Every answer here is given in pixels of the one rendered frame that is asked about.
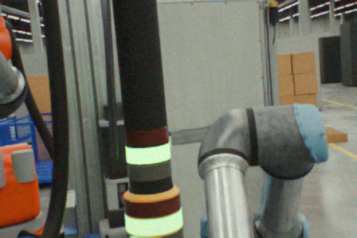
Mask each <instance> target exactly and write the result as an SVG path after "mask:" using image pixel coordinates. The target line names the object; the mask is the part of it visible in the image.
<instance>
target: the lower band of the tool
mask: <svg viewBox="0 0 357 238"><path fill-rule="evenodd" d="M178 194H179V188H178V187H177V186H175V185H174V188H173V189H170V190H169V191H167V192H163V193H159V194H148V195H139V194H132V193H130V192H129V190H128V191H127V192H126V193H125V194H124V199H126V200H128V201H134V202H153V201H163V200H166V199H167V198H172V197H175V196H176V195H178ZM180 209H181V208H180ZM180 209H179V210H178V211H177V212H175V213H172V214H169V215H167V216H164V217H155V218H136V217H130V216H128V215H126V214H125V215H126V216H127V217H129V218H131V219H133V220H154V219H163V218H165V217H171V216H172V215H174V214H176V213H178V212H180ZM180 228H182V226H181V227H180ZM180 228H178V229H177V230H175V231H173V232H170V233H166V234H163V235H160V236H138V237H139V238H156V237H161V236H168V235H170V234H171V233H175V232H177V231H178V230H180ZM127 233H128V234H130V235H131V236H135V235H133V234H131V233H129V232H127Z"/></svg>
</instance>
